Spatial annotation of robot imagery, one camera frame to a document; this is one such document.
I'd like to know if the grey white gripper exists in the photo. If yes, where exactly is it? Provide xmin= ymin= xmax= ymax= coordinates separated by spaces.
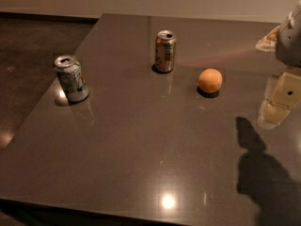
xmin=255 ymin=1 xmax=301 ymax=129

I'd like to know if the orange soda can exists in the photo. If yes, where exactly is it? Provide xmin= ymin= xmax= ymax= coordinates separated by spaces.
xmin=154 ymin=30 xmax=177 ymax=73

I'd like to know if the green and silver soda can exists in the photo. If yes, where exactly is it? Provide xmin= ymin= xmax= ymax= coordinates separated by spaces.
xmin=54 ymin=55 xmax=89 ymax=103

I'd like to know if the orange fruit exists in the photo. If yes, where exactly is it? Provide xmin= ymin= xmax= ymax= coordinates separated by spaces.
xmin=198 ymin=69 xmax=223 ymax=93

